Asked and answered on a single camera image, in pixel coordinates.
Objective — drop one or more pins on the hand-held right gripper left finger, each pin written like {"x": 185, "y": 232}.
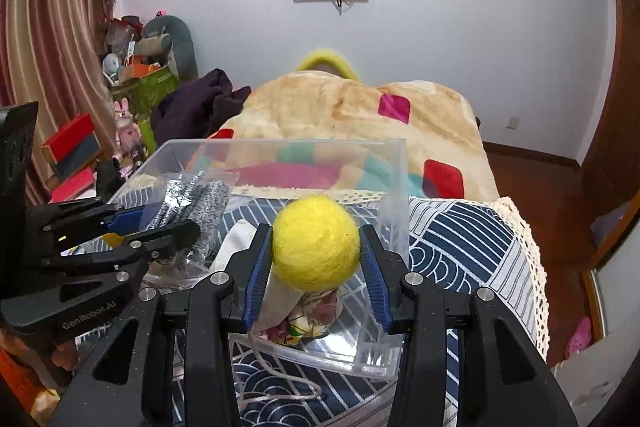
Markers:
{"x": 257, "y": 274}

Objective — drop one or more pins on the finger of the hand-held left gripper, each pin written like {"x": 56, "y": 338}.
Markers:
{"x": 165, "y": 234}
{"x": 125, "y": 219}

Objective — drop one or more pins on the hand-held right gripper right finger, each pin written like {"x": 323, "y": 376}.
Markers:
{"x": 375, "y": 277}

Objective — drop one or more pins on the yellow felt ball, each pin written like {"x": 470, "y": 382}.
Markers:
{"x": 316, "y": 243}

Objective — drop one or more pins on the clear plastic box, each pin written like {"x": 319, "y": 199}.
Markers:
{"x": 320, "y": 167}

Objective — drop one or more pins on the person's left hand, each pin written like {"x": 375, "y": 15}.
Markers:
{"x": 64, "y": 353}

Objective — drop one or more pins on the white cloth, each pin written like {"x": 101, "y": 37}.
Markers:
{"x": 237, "y": 242}

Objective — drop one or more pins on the grey sparkly cloth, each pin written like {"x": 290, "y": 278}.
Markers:
{"x": 195, "y": 202}

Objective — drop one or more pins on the red and grey box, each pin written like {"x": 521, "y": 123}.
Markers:
{"x": 70, "y": 142}

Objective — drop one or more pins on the red flat box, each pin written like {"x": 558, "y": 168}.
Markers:
{"x": 75, "y": 184}

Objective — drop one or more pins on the floral cloth pouch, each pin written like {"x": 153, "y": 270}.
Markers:
{"x": 310, "y": 317}

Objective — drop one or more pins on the pink bunny plush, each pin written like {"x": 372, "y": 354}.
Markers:
{"x": 127, "y": 127}

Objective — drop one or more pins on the green cardboard box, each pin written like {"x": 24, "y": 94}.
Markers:
{"x": 150, "y": 92}

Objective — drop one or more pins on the small white fan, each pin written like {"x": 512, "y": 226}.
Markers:
{"x": 112, "y": 67}

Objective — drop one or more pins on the striped pink curtain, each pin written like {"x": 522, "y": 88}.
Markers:
{"x": 55, "y": 32}

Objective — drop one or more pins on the dark purple clothing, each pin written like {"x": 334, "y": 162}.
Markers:
{"x": 200, "y": 107}

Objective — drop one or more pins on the orange box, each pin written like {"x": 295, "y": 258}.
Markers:
{"x": 142, "y": 71}

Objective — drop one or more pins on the beige blanket with coloured squares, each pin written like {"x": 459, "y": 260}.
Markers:
{"x": 320, "y": 107}

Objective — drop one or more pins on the grey plush toy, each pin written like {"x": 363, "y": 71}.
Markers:
{"x": 180, "y": 42}

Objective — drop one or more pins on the pink slipper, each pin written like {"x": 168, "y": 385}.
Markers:
{"x": 580, "y": 337}

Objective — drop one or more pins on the yellow cushion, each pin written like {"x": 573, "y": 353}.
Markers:
{"x": 325, "y": 57}

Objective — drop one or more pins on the wooden wardrobe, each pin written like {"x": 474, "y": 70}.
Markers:
{"x": 620, "y": 82}

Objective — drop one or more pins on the white wall outlet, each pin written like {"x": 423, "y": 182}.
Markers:
{"x": 511, "y": 122}

